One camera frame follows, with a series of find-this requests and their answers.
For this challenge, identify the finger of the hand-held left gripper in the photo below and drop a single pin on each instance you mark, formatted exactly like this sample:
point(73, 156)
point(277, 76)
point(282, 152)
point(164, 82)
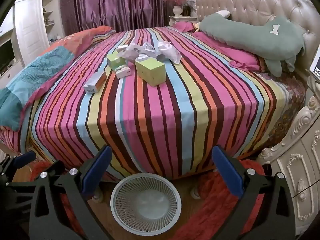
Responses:
point(58, 167)
point(25, 158)

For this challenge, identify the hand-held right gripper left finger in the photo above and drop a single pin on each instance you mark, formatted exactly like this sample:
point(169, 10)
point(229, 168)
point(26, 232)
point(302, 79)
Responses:
point(97, 172)

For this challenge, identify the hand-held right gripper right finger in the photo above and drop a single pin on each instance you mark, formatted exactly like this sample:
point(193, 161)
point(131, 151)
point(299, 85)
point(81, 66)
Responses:
point(227, 172)

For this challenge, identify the white mesh waste basket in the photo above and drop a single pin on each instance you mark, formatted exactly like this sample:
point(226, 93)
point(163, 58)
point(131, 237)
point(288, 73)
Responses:
point(146, 226)

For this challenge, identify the long white orange box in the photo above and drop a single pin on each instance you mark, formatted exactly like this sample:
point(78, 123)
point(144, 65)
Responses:
point(93, 83)

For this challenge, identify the small white printed box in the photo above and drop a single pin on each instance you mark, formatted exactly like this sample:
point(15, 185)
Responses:
point(123, 72)

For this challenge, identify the small green patterned box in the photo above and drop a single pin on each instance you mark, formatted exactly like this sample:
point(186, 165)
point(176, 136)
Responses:
point(115, 61)

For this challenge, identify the large green box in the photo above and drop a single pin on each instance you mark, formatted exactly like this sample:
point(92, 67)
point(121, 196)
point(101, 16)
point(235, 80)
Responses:
point(150, 71)

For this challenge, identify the white paper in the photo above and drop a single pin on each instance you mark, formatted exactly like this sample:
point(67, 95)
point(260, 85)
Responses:
point(171, 52)
point(150, 48)

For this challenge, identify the red shaggy rug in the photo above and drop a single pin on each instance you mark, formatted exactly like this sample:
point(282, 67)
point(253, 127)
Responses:
point(212, 210)

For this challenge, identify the ornate cream nightstand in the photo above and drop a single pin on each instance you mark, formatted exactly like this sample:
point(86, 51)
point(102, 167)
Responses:
point(300, 155)

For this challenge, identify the white television cabinet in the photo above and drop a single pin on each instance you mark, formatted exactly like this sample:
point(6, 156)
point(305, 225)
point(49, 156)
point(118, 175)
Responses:
point(10, 80)

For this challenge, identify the striped bedsheet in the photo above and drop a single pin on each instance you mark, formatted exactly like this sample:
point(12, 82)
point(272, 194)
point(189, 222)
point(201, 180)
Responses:
point(160, 120)

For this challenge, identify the paisley bed skirt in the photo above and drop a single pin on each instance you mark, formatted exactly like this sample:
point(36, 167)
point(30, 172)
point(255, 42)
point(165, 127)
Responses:
point(282, 110)

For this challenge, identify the teal orange quilt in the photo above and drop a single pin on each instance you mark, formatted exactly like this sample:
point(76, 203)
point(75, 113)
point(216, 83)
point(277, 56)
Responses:
point(37, 75)

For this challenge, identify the black television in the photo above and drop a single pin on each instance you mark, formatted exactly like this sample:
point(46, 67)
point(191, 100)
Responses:
point(6, 55)

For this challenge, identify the large pink pillow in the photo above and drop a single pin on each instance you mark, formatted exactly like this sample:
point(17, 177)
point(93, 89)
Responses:
point(240, 57)

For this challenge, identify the white wardrobe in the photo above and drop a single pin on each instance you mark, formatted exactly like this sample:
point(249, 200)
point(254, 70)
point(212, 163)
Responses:
point(30, 30)

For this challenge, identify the green dog plush pillow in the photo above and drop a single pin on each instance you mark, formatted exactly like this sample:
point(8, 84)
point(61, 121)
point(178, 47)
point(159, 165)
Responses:
point(250, 36)

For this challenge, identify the tablet screen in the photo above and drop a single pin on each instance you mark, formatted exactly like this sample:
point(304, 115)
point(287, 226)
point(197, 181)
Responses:
point(315, 63)

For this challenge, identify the yellow plush toy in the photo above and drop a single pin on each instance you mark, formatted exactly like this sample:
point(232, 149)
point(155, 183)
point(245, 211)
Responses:
point(198, 26)

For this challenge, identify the small pink pillow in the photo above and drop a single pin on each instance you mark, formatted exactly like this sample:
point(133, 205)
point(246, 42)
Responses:
point(185, 26)

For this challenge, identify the small cream nightstand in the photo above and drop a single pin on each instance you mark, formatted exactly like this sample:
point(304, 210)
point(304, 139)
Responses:
point(181, 20)

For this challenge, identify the dark potted plant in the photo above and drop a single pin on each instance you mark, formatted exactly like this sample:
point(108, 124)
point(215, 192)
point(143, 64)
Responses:
point(189, 8)

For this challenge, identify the purple curtain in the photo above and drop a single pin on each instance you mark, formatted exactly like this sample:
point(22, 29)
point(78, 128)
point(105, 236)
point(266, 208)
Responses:
point(112, 5)

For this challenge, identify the white vase with pink feathers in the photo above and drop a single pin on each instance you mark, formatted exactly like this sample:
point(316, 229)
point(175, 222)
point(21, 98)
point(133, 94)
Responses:
point(177, 10)

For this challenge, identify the tufted cream headboard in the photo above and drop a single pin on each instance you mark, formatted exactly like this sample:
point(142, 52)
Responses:
point(255, 0)

